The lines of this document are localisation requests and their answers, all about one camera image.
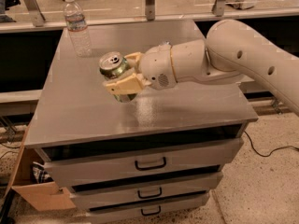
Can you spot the grey drawer cabinet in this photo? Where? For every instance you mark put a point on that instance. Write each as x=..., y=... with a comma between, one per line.
x=77, y=118

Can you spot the bottom grey drawer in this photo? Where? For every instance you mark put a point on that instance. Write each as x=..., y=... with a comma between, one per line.
x=147, y=209

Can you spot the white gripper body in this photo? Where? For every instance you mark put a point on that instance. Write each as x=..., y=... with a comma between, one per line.
x=155, y=65

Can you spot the top grey drawer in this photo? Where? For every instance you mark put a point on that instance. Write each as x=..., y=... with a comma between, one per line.
x=155, y=161

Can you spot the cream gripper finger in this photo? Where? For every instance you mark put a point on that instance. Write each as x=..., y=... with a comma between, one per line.
x=133, y=59
x=131, y=84

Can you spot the brown cardboard box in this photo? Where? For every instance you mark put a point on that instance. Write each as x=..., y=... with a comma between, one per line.
x=42, y=196

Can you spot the clear plastic water bottle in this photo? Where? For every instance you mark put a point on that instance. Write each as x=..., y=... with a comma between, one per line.
x=77, y=28

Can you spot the grey drawer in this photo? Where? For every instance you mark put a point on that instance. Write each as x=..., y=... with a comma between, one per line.
x=139, y=192
x=147, y=209
x=155, y=161

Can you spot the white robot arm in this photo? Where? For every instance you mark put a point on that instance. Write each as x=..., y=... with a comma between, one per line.
x=230, y=50

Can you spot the green soda can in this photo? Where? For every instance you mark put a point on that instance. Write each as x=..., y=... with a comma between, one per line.
x=113, y=65

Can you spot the checkered cloth in box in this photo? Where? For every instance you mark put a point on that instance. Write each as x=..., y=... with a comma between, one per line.
x=40, y=174

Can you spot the middle grey drawer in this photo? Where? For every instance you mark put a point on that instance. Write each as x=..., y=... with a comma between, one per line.
x=139, y=192

